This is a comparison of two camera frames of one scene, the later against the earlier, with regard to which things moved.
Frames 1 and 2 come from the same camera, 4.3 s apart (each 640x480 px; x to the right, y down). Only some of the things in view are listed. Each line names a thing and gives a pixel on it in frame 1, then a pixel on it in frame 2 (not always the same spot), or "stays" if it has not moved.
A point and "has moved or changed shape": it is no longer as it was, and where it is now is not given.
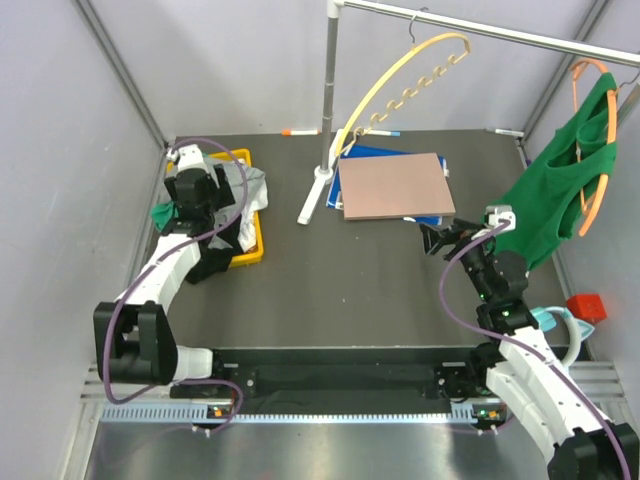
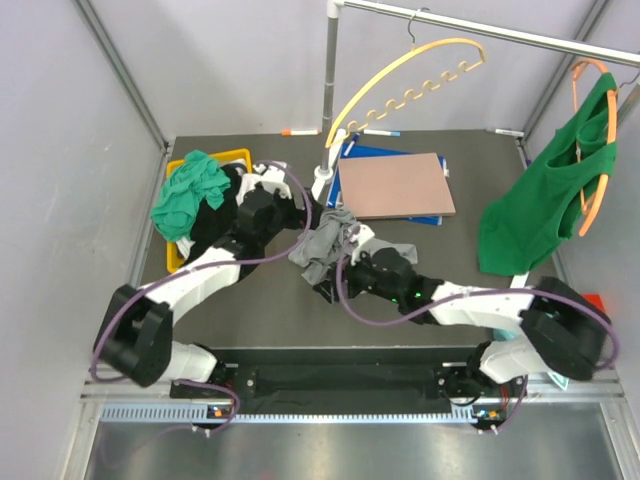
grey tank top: (249, 191) → (326, 244)
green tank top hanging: (548, 188) stays
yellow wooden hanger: (426, 80) has moved or changed shape
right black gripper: (458, 233) → (351, 272)
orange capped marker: (288, 132) stays
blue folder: (435, 219) stays
